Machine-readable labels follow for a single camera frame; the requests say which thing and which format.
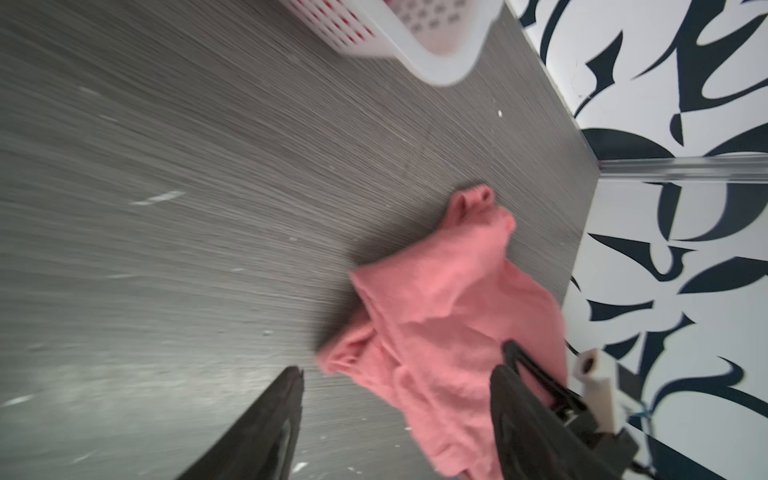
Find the white plastic basket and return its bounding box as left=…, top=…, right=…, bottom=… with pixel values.
left=283, top=0, right=505, bottom=87

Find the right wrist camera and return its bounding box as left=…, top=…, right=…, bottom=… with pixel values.
left=574, top=349, right=647, bottom=435

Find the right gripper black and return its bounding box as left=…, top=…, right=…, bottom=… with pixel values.
left=502, top=340, right=639, bottom=474

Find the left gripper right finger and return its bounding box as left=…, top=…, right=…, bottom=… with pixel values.
left=490, top=365, right=618, bottom=479

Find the pink t shirt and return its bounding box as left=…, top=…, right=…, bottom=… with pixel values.
left=317, top=185, right=568, bottom=479

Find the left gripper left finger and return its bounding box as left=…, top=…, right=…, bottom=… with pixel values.
left=178, top=366, right=304, bottom=480

